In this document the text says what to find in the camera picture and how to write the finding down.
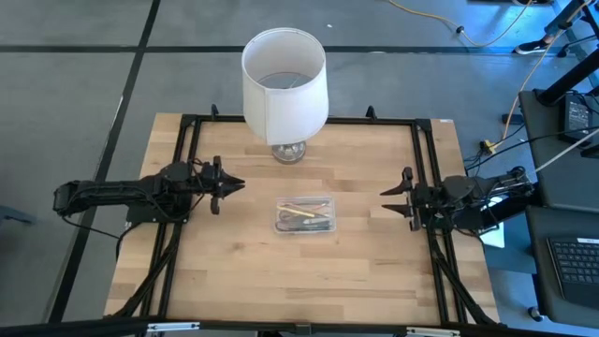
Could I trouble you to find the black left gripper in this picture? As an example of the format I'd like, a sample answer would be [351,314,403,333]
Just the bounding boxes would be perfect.
[199,155,246,199]

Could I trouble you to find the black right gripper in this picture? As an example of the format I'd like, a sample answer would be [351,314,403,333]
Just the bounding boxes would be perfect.
[379,167,444,220]

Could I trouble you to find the black red handled scissors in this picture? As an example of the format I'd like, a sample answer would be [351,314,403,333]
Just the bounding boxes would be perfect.
[276,210,324,231]

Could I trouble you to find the yellow highlighter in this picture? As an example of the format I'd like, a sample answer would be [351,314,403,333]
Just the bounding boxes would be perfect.
[276,204,316,219]

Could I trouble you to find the clear plastic supply box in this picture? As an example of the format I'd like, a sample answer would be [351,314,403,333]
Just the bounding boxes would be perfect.
[272,196,338,236]

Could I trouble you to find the white shade table lamp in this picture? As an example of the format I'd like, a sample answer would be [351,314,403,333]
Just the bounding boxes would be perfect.
[241,26,330,165]

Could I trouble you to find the black table leg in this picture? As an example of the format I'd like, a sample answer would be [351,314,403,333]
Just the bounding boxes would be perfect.
[486,186,544,230]
[535,59,599,107]

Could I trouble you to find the black side table top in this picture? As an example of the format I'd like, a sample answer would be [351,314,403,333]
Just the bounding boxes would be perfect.
[518,87,599,214]
[523,204,599,330]

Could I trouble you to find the black laptop keyboard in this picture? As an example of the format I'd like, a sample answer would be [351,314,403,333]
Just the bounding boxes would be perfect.
[546,236,599,310]

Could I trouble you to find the black power adapter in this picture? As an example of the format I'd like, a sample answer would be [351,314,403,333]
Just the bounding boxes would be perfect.
[558,93,596,146]

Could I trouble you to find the person's shoe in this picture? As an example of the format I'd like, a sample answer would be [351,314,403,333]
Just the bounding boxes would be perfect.
[513,37,557,56]

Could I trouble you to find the black foreground beam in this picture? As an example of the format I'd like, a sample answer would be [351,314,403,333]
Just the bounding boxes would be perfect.
[0,315,599,337]

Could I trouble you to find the person's leg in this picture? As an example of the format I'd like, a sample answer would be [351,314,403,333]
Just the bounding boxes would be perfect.
[542,25,565,46]

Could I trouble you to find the black table frame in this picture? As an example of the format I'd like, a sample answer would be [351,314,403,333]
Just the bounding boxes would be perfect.
[105,103,501,329]

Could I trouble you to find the silver beam bracket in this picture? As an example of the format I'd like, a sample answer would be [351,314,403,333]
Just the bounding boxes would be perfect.
[404,326,462,337]
[146,321,201,334]

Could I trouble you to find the white cable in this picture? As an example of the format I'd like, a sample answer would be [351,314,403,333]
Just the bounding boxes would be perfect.
[535,139,599,174]

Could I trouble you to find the yellow extension cable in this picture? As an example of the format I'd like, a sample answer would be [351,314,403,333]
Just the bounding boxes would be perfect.
[387,0,584,144]

